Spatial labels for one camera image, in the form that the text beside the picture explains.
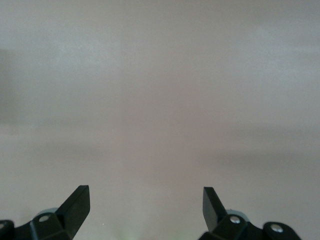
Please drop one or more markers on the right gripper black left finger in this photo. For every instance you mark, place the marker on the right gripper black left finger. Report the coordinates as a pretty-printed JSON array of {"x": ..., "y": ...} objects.
[{"x": 75, "y": 210}]

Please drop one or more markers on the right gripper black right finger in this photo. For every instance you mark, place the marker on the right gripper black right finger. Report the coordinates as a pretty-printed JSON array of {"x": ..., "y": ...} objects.
[{"x": 212, "y": 212}]

